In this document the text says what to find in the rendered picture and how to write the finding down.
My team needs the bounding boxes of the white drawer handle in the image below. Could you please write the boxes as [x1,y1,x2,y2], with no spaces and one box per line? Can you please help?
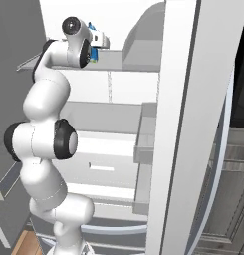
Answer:
[88,161,116,172]

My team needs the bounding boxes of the blue and white milk carton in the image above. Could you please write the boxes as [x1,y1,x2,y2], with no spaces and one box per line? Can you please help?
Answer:
[87,22,101,64]

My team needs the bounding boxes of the grey fridge shelf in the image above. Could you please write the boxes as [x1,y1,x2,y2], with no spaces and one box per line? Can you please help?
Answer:
[16,49,161,73]

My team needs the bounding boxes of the large grey door bin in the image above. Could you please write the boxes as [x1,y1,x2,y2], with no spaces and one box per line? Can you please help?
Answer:
[122,1,166,73]

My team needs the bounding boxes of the white fridge door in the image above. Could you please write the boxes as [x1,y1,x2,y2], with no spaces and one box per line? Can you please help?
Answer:
[144,0,244,255]

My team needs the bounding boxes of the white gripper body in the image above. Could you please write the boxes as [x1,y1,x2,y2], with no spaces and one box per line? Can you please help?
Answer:
[91,29,111,50]

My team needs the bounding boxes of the white fridge drawer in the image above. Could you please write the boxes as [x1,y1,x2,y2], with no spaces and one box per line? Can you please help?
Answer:
[59,130,141,201]

